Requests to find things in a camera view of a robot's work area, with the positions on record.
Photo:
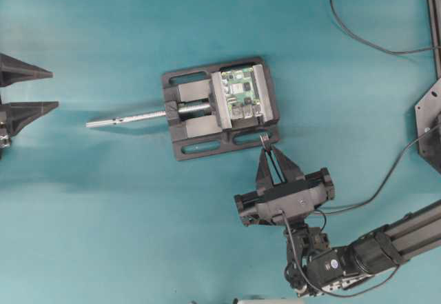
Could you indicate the silver vise screw rod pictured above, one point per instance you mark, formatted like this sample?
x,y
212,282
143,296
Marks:
x,y
180,109

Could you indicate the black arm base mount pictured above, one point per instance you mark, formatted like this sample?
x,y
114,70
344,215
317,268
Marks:
x,y
427,109

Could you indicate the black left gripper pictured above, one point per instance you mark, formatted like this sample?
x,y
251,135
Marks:
x,y
15,116

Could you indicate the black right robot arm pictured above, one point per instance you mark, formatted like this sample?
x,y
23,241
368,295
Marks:
x,y
315,268

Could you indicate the black bench vise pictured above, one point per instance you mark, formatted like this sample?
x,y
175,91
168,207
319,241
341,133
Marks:
x,y
210,132

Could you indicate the green single-board computer PCB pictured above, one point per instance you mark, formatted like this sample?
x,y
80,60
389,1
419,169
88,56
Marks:
x,y
241,93

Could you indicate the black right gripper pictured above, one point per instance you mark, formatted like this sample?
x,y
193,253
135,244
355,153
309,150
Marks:
x,y
296,197

